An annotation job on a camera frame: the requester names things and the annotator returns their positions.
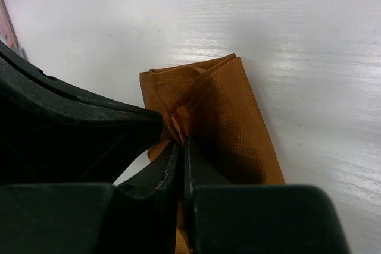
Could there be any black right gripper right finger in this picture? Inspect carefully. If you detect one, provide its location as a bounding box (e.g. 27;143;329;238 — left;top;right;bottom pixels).
183;138;350;253

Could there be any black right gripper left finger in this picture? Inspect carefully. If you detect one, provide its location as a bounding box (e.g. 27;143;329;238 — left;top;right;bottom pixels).
1;143;180;253

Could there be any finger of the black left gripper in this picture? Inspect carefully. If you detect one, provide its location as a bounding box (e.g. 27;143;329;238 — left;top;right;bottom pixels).
1;45;162;184

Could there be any orange brown cloth napkin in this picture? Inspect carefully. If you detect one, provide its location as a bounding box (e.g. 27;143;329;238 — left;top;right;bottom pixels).
138;53;286;254

